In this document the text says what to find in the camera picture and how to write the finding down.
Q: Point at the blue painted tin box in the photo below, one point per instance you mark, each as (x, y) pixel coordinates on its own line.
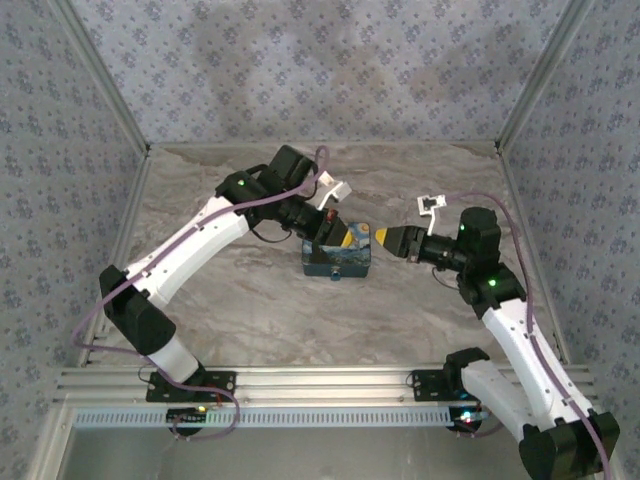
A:
(352, 260)

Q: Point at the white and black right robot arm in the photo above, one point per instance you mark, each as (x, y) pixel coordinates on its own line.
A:
(520, 340)

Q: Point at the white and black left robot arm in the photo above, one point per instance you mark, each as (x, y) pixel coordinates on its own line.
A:
(190, 245)

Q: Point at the black controller board with lights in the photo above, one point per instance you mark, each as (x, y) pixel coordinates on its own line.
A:
(186, 416)
(467, 417)

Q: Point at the aluminium table side rail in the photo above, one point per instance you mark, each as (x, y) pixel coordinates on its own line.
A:
(537, 260)
(120, 245)

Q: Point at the aluminium mounting rail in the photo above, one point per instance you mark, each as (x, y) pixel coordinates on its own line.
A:
(320, 382)

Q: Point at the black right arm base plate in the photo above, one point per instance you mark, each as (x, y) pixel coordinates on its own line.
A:
(427, 385)

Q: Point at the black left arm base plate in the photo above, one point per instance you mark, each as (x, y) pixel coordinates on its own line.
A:
(222, 382)

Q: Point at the aluminium frame post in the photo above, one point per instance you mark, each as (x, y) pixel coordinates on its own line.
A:
(105, 82)
(542, 75)

